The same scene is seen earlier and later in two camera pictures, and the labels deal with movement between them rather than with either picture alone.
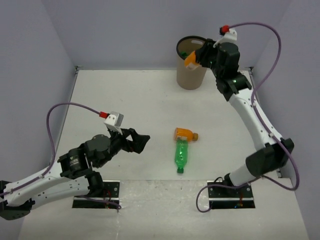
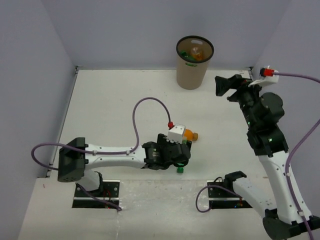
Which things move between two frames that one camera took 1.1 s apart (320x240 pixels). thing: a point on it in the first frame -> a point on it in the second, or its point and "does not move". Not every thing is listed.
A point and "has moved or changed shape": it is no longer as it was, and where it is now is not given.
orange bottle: x=181 y=133 does not move
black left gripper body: x=118 y=142 -> x=162 y=141
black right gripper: x=208 y=49 -> x=236 y=81
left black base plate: x=111 y=193 does not move
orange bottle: x=191 y=58 has moved or changed shape
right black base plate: x=223 y=197 does not move
